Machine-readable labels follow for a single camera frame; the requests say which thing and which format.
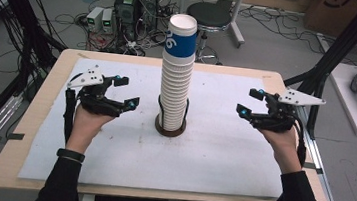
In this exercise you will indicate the white table mat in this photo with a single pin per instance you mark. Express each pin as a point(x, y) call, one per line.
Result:
point(120, 161)

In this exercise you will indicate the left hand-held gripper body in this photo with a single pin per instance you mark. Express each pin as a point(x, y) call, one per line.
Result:
point(94, 101)

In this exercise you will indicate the black computer tower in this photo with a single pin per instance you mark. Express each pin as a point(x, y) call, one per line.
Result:
point(149, 3)
point(125, 14)

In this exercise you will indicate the black round stool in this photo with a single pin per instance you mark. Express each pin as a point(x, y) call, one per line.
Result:
point(209, 13)

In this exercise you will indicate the white metal stand leg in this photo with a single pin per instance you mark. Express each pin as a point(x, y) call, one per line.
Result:
point(238, 19)

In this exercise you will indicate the black tape strip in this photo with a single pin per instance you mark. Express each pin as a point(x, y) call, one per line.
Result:
point(313, 167)
point(15, 136)

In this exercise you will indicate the brown cardboard box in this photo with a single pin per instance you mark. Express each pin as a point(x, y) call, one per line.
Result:
point(333, 13)

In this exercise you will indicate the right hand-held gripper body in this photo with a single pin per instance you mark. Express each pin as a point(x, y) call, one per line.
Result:
point(278, 119)

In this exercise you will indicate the person's left hand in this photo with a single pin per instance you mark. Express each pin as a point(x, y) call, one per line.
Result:
point(84, 127)

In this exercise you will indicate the stack of white paper cups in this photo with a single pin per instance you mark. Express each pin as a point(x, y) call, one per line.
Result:
point(175, 90)

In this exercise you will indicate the grey bench power supply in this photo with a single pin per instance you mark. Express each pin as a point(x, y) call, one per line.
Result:
point(94, 18)
point(108, 19)

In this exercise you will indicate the person's right hand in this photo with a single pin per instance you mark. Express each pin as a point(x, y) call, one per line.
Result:
point(283, 148)

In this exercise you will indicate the black wristband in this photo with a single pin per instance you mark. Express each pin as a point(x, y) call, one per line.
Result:
point(71, 155)

